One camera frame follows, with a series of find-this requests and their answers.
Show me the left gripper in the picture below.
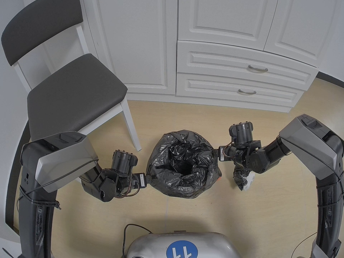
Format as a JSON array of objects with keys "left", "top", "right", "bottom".
[{"left": 121, "top": 172, "right": 147, "bottom": 195}]

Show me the black cable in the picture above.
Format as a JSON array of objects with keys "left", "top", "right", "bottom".
[
  {"left": 293, "top": 231, "right": 319, "bottom": 258},
  {"left": 122, "top": 224, "right": 154, "bottom": 258}
]

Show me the crumpled black plastic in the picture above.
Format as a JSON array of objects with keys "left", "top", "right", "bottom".
[{"left": 232, "top": 167, "right": 252, "bottom": 191}]

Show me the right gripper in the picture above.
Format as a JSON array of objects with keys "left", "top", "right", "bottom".
[{"left": 218, "top": 145, "right": 243, "bottom": 163}]

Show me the white wardrobe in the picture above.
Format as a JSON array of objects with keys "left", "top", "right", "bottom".
[{"left": 68, "top": 0, "right": 344, "bottom": 114}]

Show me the white chair with grey cushions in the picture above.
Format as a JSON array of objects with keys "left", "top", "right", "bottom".
[{"left": 1, "top": 0, "right": 142, "bottom": 152}]

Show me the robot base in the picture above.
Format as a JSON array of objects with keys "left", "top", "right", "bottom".
[{"left": 129, "top": 231, "right": 237, "bottom": 258}]

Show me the black plastic bag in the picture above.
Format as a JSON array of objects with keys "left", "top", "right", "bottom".
[{"left": 146, "top": 129, "right": 222, "bottom": 198}]

